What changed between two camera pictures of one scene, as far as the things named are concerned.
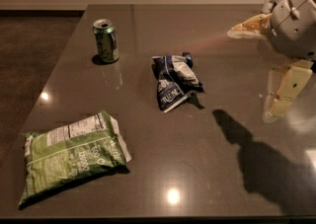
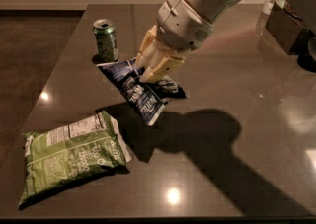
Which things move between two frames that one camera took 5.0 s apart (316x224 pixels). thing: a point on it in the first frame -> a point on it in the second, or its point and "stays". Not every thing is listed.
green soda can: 104,30 stays
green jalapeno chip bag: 66,155 stays
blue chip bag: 178,81 -> 145,98
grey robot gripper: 293,27 -> 182,24
